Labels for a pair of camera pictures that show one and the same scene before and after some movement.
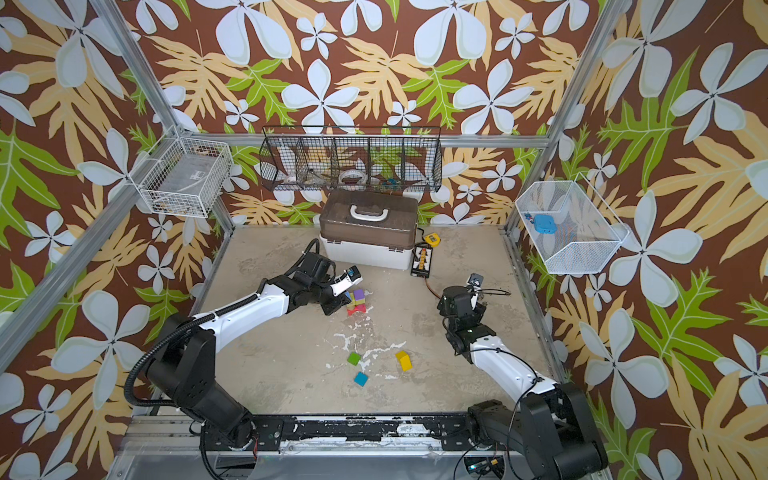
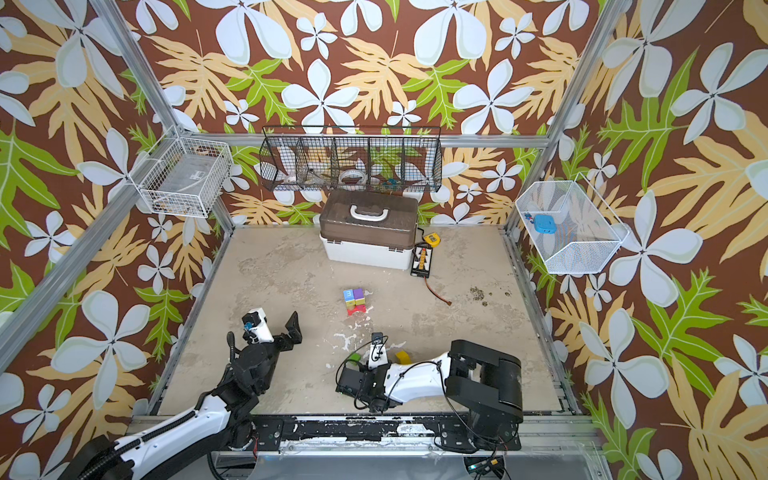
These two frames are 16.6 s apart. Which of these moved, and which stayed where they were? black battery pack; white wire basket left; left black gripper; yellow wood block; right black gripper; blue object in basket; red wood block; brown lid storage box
Moved: right black gripper; left black gripper
Stayed: yellow wood block; white wire basket left; red wood block; blue object in basket; brown lid storage box; black battery pack
